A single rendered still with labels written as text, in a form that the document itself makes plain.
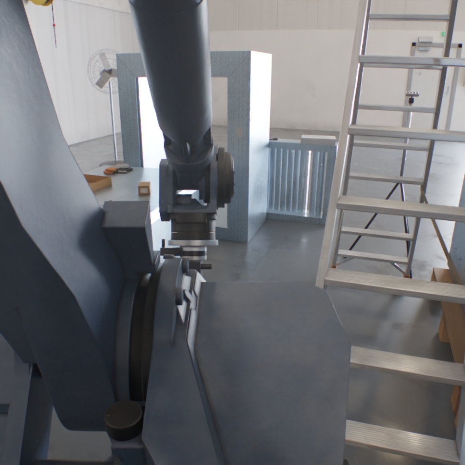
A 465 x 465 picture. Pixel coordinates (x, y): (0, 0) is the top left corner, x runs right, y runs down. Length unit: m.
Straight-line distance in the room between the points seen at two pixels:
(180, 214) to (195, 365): 0.55
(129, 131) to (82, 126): 5.81
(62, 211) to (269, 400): 0.38
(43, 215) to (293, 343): 0.42
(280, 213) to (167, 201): 3.16
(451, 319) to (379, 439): 1.32
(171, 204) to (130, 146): 2.77
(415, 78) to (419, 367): 10.00
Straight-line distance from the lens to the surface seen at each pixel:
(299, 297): 0.83
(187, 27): 0.71
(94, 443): 1.96
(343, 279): 1.28
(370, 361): 1.32
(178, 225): 1.14
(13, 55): 0.51
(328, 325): 0.75
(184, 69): 0.77
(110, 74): 6.93
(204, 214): 1.12
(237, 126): 3.44
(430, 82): 11.09
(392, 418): 2.10
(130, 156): 3.92
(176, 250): 1.16
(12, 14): 0.52
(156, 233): 2.64
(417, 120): 11.12
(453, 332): 2.48
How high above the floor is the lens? 1.42
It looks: 21 degrees down
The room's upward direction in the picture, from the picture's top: straight up
